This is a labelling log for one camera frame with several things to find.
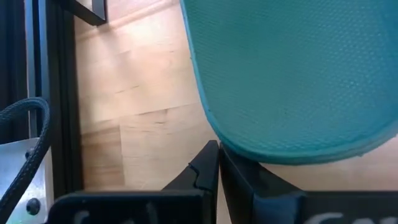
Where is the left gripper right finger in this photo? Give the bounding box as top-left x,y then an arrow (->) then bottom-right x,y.
220,144 -> 398,224

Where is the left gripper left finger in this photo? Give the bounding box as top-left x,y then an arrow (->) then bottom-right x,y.
46,139 -> 220,224

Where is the green rubber slide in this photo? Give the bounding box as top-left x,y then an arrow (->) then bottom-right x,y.
179,0 -> 398,166

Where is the black braided cable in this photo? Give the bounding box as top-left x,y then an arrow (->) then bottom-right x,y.
0,97 -> 52,220

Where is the black metal rig frame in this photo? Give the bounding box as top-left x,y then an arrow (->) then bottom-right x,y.
0,0 -> 84,200

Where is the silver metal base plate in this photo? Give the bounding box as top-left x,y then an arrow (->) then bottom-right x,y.
0,138 -> 55,224

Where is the wooden shelf with black frame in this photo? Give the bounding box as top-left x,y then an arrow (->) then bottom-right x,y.
55,0 -> 107,27

